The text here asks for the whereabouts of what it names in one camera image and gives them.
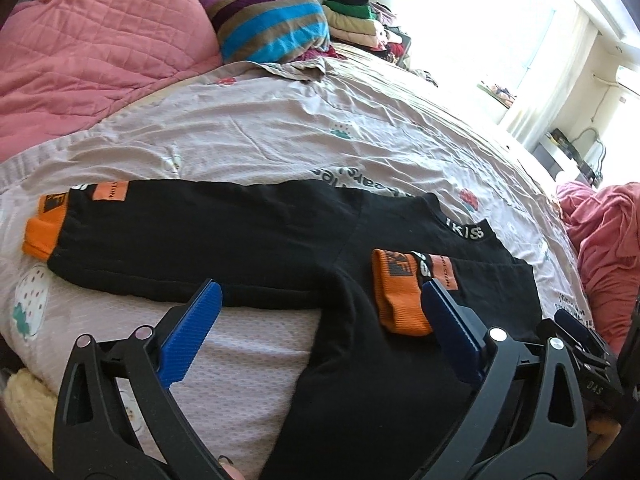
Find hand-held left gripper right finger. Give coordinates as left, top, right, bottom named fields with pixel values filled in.
left=410, top=277, right=588, bottom=480

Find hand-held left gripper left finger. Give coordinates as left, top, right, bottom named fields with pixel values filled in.
left=52, top=279, right=236, bottom=480

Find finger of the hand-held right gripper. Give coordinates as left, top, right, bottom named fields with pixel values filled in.
left=537, top=308, right=608, bottom=361

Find black sweatshirt with orange cuffs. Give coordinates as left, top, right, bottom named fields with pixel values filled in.
left=22, top=178, right=546, bottom=480

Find stack of folded clothes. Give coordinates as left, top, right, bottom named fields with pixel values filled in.
left=322, top=0, right=416, bottom=68

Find person's left hand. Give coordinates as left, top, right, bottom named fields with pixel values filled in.
left=220, top=456, right=247, bottom=480

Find crumpled pink blanket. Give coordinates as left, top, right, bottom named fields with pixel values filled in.
left=555, top=180, right=640, bottom=356

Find cream fleece blanket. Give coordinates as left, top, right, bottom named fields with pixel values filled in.
left=5, top=367, right=61, bottom=466

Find white curtain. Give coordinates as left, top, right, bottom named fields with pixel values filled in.
left=500, top=5, right=601, bottom=146

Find small windowsill ornaments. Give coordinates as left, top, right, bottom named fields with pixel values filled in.
left=477, top=80, right=516, bottom=108

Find white air conditioner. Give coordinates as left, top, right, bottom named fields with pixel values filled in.
left=615, top=67, right=640, bottom=106

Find taupe cloth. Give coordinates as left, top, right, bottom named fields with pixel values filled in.
left=250, top=57, right=328, bottom=83

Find pink quilted blanket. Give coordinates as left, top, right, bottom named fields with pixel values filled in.
left=0, top=0, right=223, bottom=166

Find dark red cloth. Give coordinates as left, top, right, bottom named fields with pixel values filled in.
left=295, top=45, right=341, bottom=63

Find striped pillow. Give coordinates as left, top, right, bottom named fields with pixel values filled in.
left=197, top=0, right=331, bottom=66

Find bright window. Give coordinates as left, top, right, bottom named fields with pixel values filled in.
left=360, top=0, right=581, bottom=86

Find grey cable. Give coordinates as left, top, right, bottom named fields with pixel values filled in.
left=575, top=127, right=608, bottom=181

